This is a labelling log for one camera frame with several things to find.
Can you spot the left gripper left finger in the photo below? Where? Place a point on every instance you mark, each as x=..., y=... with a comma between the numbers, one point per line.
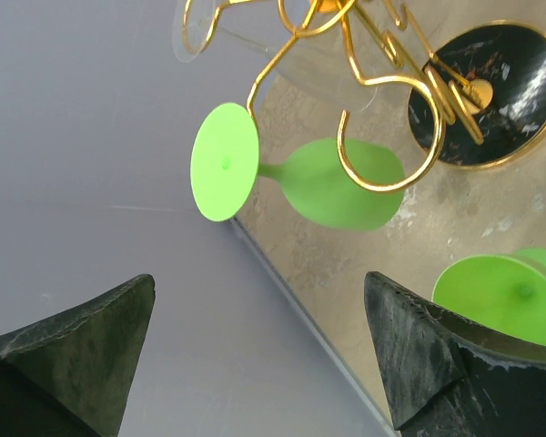
x=71, y=374

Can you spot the clear wine glass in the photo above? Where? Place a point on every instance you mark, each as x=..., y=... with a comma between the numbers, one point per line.
x=314, y=65

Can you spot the gold wine glass rack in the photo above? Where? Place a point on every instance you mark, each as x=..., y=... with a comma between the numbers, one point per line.
x=450, y=95

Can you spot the green plastic goblet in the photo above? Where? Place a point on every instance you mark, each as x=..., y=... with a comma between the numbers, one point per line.
x=503, y=292
x=225, y=164

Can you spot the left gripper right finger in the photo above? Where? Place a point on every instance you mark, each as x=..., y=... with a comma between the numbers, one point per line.
x=445, y=375

